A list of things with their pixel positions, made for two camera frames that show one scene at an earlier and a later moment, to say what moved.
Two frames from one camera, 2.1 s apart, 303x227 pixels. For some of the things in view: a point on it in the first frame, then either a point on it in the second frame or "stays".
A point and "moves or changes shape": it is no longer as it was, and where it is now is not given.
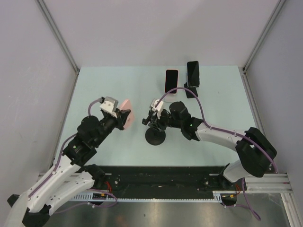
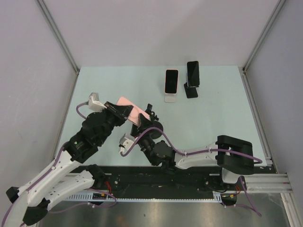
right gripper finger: [160, 128] → [134, 130]
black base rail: [187, 182] stays
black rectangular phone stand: [190, 94] stays
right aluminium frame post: [263, 34] stays
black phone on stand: [193, 73] stays
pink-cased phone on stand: [171, 80] stays
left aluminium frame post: [45, 12] stays
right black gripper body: [164, 118] → [146, 142]
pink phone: [125, 105] moves or changes shape
